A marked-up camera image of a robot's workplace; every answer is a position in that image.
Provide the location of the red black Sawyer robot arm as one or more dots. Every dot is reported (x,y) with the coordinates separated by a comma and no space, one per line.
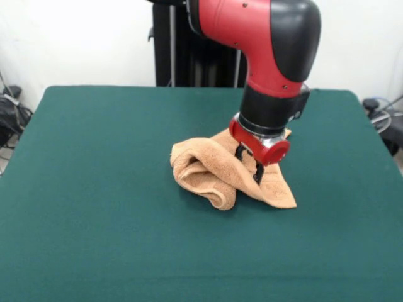
(267,47)

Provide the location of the tan terry towel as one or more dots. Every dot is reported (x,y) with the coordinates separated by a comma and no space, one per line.
(204,170)

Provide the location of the dark green table cloth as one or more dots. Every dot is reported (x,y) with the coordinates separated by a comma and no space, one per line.
(94,236)

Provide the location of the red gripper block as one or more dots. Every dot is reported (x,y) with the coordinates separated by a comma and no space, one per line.
(269,152)

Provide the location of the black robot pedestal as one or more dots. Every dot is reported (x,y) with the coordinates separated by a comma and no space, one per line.
(176,56)

